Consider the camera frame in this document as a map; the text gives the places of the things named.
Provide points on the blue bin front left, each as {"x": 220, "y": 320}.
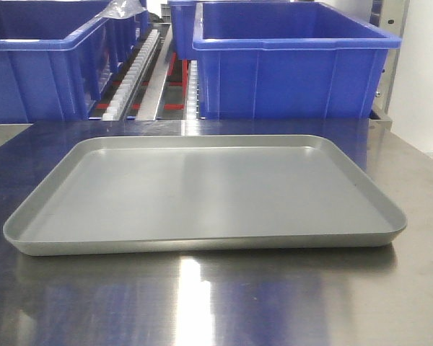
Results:
{"x": 56, "y": 59}

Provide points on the blue bin rear left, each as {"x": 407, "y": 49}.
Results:
{"x": 128, "y": 31}

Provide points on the white roller rail right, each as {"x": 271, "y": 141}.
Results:
{"x": 191, "y": 99}

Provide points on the blue bin front right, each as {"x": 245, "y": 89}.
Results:
{"x": 269, "y": 59}

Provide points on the grey metal tray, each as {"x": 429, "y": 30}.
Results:
{"x": 186, "y": 193}

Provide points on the blue bin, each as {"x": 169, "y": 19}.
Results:
{"x": 128, "y": 31}
{"x": 269, "y": 59}
{"x": 182, "y": 29}
{"x": 56, "y": 59}

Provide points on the white roller rail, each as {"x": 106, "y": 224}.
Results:
{"x": 191, "y": 99}
{"x": 121, "y": 103}

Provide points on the perforated steel shelf post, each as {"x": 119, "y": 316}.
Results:
{"x": 390, "y": 16}

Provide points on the blue bin rear right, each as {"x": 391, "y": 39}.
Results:
{"x": 182, "y": 29}

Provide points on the white roller rail left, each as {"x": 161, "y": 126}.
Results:
{"x": 121, "y": 103}

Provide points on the clear plastic bag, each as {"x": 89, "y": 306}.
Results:
{"x": 122, "y": 9}

